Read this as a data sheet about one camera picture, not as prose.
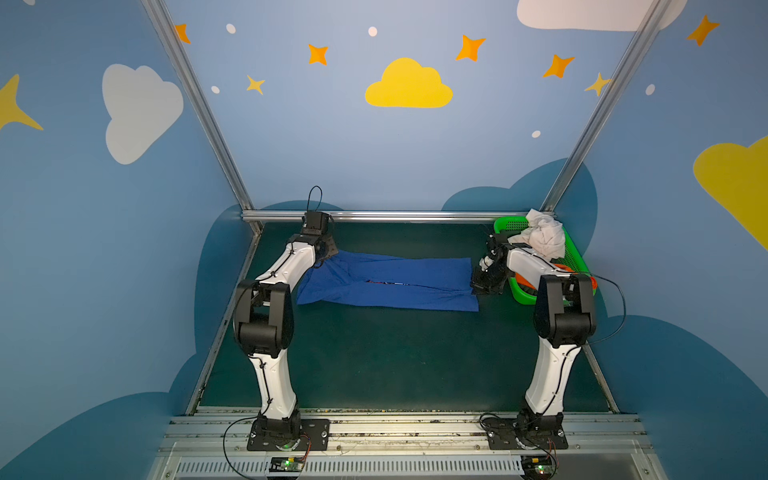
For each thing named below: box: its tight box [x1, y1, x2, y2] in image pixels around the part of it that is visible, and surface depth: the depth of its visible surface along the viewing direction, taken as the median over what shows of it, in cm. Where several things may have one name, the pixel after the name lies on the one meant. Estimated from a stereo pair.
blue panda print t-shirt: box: [297, 250, 479, 311], surface depth 104 cm
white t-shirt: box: [508, 209, 565, 261], surface depth 106 cm
